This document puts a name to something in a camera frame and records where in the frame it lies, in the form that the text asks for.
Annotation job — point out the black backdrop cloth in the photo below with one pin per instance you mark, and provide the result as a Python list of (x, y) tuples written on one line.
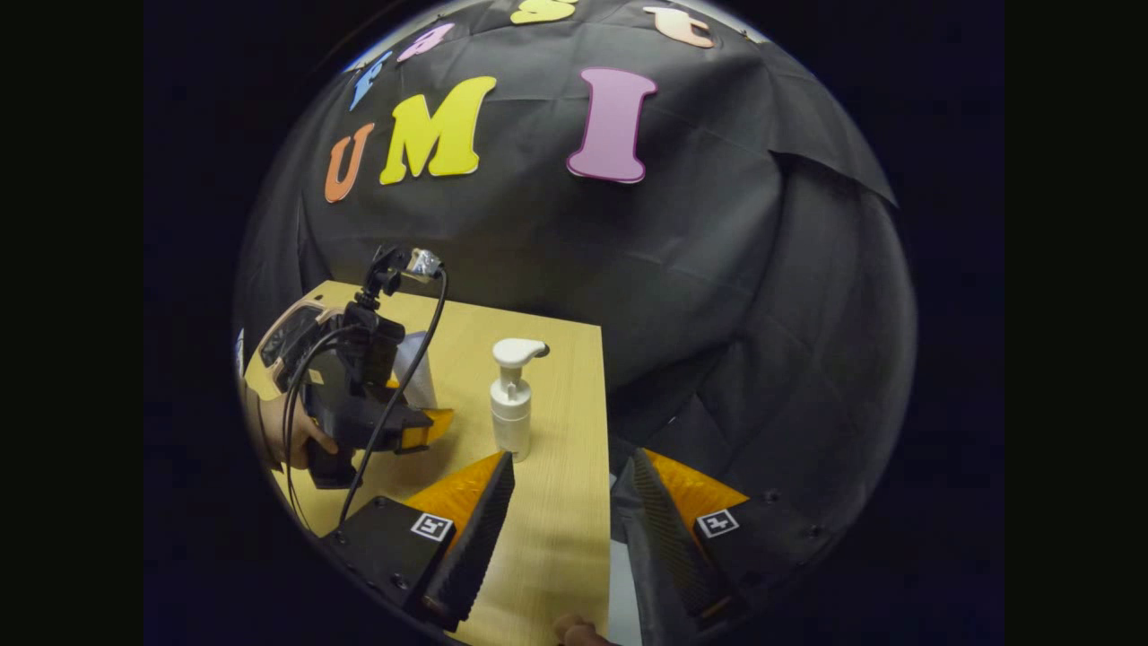
[(717, 314)]

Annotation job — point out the white squeeze tube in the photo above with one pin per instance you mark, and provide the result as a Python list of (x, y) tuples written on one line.
[(417, 368)]

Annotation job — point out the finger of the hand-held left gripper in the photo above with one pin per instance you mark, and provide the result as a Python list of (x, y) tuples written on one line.
[(421, 435)]

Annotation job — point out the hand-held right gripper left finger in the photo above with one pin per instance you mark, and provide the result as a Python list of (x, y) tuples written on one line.
[(473, 538)]

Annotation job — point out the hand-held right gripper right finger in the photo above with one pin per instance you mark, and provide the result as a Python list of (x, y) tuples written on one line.
[(668, 538)]

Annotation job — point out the white pump bottle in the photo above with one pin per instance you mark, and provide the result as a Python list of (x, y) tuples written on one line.
[(512, 422)]

